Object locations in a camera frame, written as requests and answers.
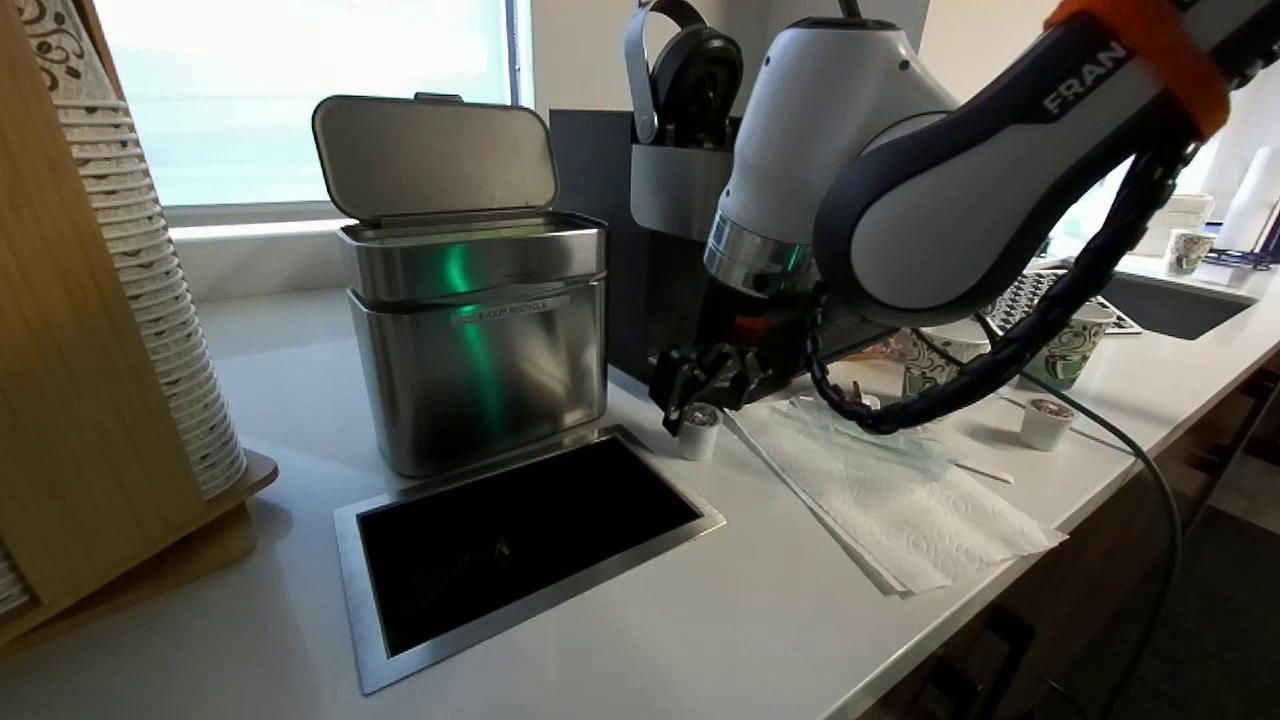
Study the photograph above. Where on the stainless steel lidded bin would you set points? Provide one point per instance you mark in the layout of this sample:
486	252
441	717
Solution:
464	372

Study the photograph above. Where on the small patterned paper cup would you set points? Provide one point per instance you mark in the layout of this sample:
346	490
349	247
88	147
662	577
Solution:
1186	248

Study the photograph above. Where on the brown lid coffee pod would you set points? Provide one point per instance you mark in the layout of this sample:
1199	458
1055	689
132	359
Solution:
1045	424

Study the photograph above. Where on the clear plastic zip bag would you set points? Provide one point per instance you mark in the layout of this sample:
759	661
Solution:
895	504

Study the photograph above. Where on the steel framed counter trash opening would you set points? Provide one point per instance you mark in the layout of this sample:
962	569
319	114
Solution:
523	533

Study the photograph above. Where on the black silver Keurig coffee maker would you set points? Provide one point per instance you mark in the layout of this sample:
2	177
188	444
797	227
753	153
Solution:
593	243

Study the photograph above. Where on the wooden cup dispenser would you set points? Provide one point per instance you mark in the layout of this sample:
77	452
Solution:
53	333

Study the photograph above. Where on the dark counter sink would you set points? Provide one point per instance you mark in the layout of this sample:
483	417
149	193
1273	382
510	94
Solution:
1182	307

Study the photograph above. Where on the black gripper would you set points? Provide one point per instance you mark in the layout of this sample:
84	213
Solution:
766	343

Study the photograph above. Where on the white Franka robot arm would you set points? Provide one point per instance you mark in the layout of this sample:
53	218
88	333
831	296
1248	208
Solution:
933	202

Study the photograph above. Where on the white coffee pod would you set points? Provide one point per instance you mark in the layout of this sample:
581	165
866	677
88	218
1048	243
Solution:
696	439

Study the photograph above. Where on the stack of paper cups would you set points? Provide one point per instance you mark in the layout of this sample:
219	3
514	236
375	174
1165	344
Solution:
145	282

